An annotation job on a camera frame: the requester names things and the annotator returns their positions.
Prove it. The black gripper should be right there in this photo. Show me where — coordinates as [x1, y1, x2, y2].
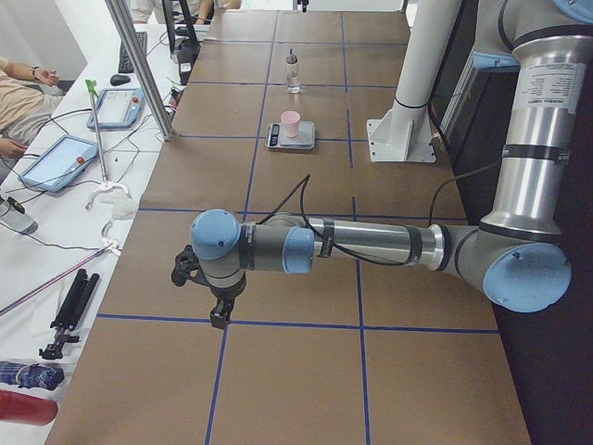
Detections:
[170, 245, 246, 329]

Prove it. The pink plastic cup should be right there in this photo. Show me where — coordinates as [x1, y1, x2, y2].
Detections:
[280, 110, 301, 138]

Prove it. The clear glass sauce bottle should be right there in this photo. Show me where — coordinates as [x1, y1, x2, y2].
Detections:
[285, 48, 300, 94]

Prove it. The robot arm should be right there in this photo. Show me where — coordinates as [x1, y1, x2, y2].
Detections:
[171, 1, 592, 328]

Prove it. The digital kitchen scale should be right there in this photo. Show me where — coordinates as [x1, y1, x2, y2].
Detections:
[264, 121, 317, 152]

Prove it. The striped grabber stick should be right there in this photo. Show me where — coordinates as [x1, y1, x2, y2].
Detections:
[1, 221, 121, 315]

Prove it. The black folded tripod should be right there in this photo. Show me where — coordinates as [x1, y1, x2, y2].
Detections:
[39, 269, 100, 360]

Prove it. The crumpled white cloth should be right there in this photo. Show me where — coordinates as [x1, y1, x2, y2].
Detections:
[99, 191, 139, 221]

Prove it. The folded blue umbrella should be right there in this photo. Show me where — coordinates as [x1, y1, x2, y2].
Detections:
[1, 361, 65, 391]

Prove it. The near teach pendant tablet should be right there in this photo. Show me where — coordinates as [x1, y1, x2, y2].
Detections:
[19, 135, 98, 192]

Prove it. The teach pendant tablet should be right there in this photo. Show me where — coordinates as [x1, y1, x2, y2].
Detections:
[93, 88, 145, 131]
[19, 135, 98, 192]

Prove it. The red cylinder bottle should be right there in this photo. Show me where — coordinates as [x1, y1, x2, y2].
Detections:
[1, 390, 58, 426]

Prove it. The grey bottle on side table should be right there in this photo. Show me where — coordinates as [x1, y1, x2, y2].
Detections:
[1, 197, 38, 235]

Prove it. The far teach pendant tablet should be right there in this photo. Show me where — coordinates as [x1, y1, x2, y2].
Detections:
[93, 88, 145, 131]

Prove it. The black computer mouse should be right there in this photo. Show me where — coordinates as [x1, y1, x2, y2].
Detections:
[109, 73, 131, 86]

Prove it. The black keyboard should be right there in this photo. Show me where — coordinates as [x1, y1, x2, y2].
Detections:
[117, 31, 149, 74]

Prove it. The seated person beige shirt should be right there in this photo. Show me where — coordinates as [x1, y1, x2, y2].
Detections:
[0, 57, 61, 182]

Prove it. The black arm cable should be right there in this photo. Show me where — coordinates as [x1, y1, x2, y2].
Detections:
[257, 157, 506, 267]

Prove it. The aluminium frame post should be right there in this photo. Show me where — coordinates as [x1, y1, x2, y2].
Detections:
[105, 0, 174, 141]

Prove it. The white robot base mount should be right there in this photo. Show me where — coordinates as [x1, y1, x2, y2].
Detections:
[367, 0, 461, 163]

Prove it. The grabber stick green handle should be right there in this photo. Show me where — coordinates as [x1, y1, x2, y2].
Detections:
[85, 80, 131, 211]

